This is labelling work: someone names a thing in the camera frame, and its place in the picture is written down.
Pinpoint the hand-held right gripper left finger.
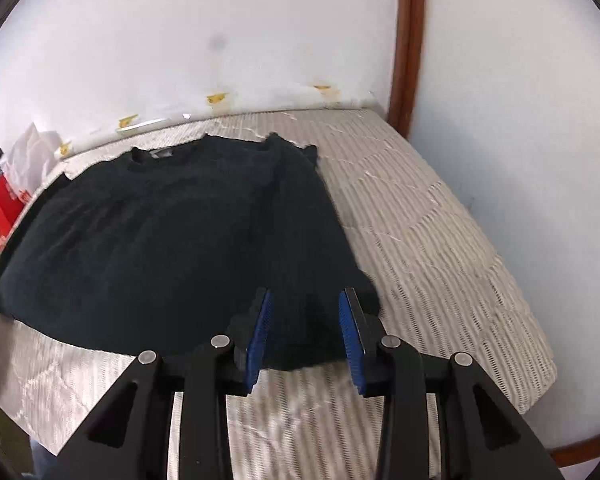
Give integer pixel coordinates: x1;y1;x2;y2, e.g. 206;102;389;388
45;287;274;480

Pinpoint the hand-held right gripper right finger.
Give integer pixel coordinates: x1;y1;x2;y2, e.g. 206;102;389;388
338;287;563;480

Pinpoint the black sweatshirt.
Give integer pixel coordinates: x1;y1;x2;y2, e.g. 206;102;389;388
0;132;381;373

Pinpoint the striped quilted mattress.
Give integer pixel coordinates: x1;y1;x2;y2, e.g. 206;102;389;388
0;107;558;480

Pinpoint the brown wooden baseboard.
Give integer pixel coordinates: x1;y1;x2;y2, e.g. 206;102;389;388
550;435;600;468

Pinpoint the red carton box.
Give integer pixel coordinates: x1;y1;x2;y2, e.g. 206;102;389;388
0;172;35;252

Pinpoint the white plastic bag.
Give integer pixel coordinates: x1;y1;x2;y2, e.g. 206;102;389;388
4;122;66;196

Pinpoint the brown wooden door frame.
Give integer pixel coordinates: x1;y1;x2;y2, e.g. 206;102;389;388
387;0;427;138

